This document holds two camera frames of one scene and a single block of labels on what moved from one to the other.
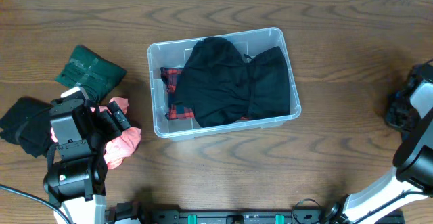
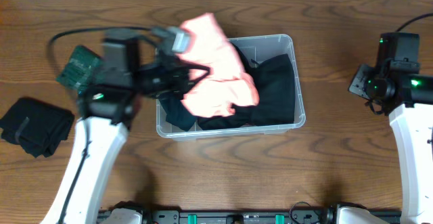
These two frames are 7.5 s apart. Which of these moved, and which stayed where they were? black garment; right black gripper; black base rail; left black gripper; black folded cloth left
Moved: right black gripper; black garment; left black gripper
Stayed: black base rail; black folded cloth left
